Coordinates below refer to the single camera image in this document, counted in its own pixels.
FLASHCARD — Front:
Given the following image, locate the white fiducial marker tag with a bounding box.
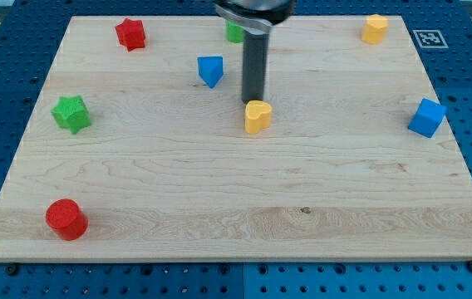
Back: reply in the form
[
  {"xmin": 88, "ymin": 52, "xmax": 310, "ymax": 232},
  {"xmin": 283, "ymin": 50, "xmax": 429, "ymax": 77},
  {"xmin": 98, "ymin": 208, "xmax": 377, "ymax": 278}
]
[{"xmin": 413, "ymin": 29, "xmax": 448, "ymax": 49}]

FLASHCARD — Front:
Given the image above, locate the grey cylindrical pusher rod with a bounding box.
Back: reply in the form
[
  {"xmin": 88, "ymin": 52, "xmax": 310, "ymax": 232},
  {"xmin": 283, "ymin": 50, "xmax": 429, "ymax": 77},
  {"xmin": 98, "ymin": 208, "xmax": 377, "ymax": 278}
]
[{"xmin": 241, "ymin": 28, "xmax": 269, "ymax": 104}]

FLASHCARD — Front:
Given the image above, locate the yellow heart block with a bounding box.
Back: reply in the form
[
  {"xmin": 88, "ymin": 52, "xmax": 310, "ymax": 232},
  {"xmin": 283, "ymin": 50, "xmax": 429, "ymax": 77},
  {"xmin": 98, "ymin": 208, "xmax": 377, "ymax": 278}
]
[{"xmin": 244, "ymin": 100, "xmax": 273, "ymax": 135}]

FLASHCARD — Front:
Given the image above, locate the green star block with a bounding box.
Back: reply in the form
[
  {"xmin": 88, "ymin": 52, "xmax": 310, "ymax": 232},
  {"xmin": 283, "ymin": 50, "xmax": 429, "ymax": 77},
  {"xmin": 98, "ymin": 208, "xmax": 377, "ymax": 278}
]
[{"xmin": 51, "ymin": 96, "xmax": 92, "ymax": 135}]

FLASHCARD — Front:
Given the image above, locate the blue cube block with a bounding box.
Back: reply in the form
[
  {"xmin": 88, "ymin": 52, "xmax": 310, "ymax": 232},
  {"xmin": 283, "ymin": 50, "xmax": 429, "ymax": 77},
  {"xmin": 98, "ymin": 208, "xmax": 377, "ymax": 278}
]
[{"xmin": 407, "ymin": 98, "xmax": 447, "ymax": 138}]

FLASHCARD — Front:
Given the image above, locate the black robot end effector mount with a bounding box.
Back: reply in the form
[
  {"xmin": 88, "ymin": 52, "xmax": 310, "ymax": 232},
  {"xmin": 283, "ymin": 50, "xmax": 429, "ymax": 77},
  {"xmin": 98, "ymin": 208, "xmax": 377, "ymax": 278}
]
[{"xmin": 213, "ymin": 0, "xmax": 297, "ymax": 34}]

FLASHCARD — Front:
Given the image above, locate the blue triangular prism block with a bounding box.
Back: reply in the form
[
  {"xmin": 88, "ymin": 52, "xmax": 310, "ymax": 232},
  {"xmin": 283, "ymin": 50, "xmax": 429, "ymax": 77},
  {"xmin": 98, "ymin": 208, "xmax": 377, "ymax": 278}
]
[{"xmin": 197, "ymin": 56, "xmax": 224, "ymax": 88}]

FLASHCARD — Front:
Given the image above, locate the yellow hexagon block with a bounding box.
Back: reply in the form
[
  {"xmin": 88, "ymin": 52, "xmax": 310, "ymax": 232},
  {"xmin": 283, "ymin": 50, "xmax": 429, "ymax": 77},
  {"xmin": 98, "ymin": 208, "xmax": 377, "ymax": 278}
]
[{"xmin": 361, "ymin": 14, "xmax": 389, "ymax": 45}]

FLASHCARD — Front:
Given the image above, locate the wooden board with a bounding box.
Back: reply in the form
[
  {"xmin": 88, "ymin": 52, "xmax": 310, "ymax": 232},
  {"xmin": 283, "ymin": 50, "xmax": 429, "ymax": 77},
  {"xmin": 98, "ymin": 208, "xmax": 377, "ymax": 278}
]
[{"xmin": 0, "ymin": 16, "xmax": 472, "ymax": 263}]

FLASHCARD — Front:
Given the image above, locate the red cylinder block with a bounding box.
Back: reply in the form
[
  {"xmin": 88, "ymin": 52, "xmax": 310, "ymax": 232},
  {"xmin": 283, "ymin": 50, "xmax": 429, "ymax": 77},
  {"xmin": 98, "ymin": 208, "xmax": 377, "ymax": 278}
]
[{"xmin": 45, "ymin": 199, "xmax": 88, "ymax": 241}]

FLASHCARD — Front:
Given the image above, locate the red star block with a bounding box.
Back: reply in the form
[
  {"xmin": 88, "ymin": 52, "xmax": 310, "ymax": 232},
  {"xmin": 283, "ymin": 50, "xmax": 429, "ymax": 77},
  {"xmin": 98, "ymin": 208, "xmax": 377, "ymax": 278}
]
[{"xmin": 115, "ymin": 18, "xmax": 146, "ymax": 51}]

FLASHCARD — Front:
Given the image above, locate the green block behind rod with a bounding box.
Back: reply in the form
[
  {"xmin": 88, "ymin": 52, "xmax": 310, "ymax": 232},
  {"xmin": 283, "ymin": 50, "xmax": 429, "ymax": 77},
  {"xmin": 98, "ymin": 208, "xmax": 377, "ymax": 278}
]
[{"xmin": 225, "ymin": 20, "xmax": 244, "ymax": 43}]

